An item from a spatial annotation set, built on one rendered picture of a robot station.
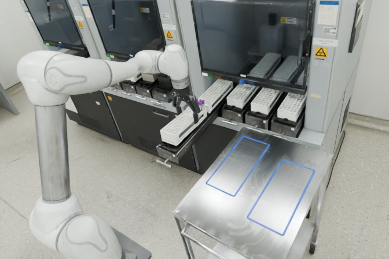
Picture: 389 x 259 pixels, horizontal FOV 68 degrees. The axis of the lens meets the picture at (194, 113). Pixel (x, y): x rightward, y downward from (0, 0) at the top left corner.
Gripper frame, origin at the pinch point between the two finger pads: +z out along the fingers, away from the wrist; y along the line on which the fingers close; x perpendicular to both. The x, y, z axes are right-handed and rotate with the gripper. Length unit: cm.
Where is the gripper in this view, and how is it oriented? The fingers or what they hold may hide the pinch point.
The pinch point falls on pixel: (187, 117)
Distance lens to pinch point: 157.2
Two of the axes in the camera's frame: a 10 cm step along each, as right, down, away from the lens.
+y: 8.2, 2.3, -5.2
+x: 5.5, -5.7, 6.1
